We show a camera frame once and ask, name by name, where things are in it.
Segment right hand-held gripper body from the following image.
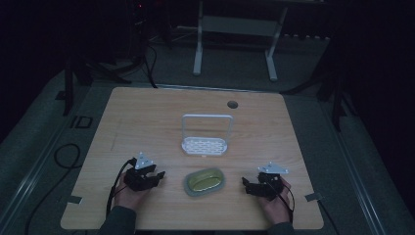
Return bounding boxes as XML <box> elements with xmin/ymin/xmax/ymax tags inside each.
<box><xmin>254</xmin><ymin>161</ymin><xmax>291</xmax><ymax>201</ymax></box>

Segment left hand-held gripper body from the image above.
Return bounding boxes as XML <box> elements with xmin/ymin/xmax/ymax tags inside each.
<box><xmin>123</xmin><ymin>151</ymin><xmax>159</xmax><ymax>192</ymax></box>

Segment grey soap dish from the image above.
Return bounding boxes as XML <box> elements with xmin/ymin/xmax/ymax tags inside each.
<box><xmin>183</xmin><ymin>166</ymin><xmax>226</xmax><ymax>198</ymax></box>

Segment yellow soap bar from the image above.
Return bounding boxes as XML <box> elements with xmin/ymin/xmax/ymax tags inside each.
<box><xmin>190</xmin><ymin>169</ymin><xmax>223</xmax><ymax>192</ymax></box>

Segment white drain rack with handle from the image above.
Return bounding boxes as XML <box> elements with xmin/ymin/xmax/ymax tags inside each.
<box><xmin>180</xmin><ymin>113</ymin><xmax>235</xmax><ymax>158</ymax></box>

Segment person's left hand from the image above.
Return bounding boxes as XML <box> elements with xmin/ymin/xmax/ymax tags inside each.
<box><xmin>112</xmin><ymin>171</ymin><xmax>152</xmax><ymax>212</ymax></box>

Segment person's right hand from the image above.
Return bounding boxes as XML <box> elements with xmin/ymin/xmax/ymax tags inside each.
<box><xmin>258</xmin><ymin>176</ymin><xmax>294</xmax><ymax>226</ymax></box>

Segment grey tape piece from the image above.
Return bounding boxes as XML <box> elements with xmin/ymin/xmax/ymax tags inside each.
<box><xmin>66</xmin><ymin>194</ymin><xmax>83</xmax><ymax>206</ymax></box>
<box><xmin>304</xmin><ymin>192</ymin><xmax>324</xmax><ymax>203</ymax></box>

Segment black metal stand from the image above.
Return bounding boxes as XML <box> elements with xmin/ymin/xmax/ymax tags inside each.
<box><xmin>314</xmin><ymin>62</ymin><xmax>358</xmax><ymax>133</ymax></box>
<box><xmin>63</xmin><ymin>53</ymin><xmax>133</xmax><ymax>118</ymax></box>

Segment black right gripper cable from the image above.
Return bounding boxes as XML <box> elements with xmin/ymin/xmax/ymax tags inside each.
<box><xmin>275</xmin><ymin>180</ymin><xmax>297</xmax><ymax>223</ymax></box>

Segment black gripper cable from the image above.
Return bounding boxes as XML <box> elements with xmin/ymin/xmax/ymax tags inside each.
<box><xmin>275</xmin><ymin>180</ymin><xmax>297</xmax><ymax>223</ymax></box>
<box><xmin>105</xmin><ymin>157</ymin><xmax>137</xmax><ymax>217</ymax></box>

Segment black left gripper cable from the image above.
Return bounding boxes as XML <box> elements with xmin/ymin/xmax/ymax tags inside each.
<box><xmin>105</xmin><ymin>157</ymin><xmax>137</xmax><ymax>217</ymax></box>

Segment black cable on floor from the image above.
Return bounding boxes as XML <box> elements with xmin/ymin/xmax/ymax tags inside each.
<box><xmin>23</xmin><ymin>142</ymin><xmax>82</xmax><ymax>235</ymax></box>

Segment black hanging cable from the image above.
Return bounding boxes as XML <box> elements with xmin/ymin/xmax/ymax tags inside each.
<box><xmin>142</xmin><ymin>43</ymin><xmax>160</xmax><ymax>90</ymax></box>

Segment white metal desk frame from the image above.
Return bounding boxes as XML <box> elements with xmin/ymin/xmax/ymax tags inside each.
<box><xmin>192</xmin><ymin>0</ymin><xmax>327</xmax><ymax>83</ymax></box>

